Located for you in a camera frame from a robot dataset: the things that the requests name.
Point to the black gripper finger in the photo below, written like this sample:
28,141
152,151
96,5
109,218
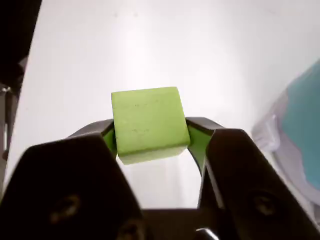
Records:
250,187
62,187

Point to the green lego block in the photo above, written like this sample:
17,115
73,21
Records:
150,122

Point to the teal bin with lid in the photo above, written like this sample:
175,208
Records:
300,125

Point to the office chair base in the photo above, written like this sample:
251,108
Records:
12,72

